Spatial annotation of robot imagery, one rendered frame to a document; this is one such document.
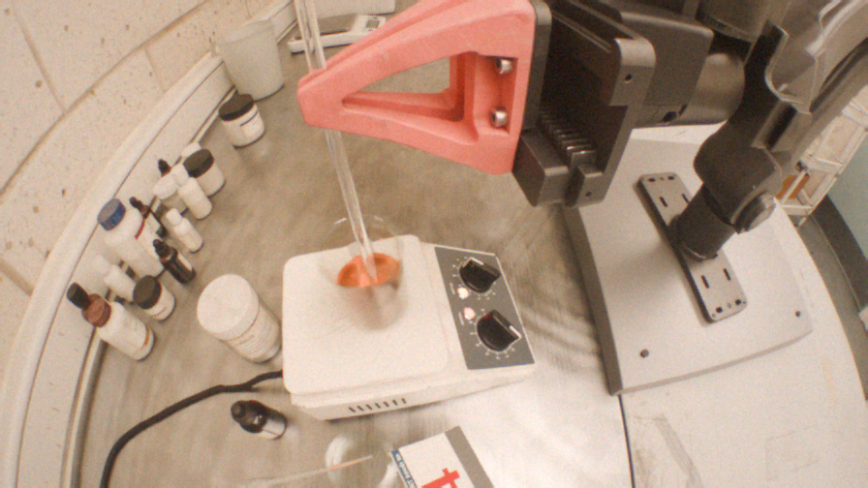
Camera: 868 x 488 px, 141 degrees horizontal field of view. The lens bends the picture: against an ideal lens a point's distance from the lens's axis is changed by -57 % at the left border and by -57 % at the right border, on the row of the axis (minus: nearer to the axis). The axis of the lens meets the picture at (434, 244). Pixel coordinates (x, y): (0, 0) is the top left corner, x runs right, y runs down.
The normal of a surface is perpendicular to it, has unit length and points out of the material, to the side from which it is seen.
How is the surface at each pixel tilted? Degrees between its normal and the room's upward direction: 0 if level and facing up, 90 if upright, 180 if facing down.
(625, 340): 4
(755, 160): 56
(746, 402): 0
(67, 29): 90
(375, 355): 0
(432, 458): 40
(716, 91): 78
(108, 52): 90
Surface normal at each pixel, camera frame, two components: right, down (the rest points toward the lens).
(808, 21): -0.67, -0.28
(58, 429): 1.00, -0.04
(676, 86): 0.24, 0.76
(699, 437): -0.03, -0.60
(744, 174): -0.82, -0.15
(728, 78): 0.21, 0.46
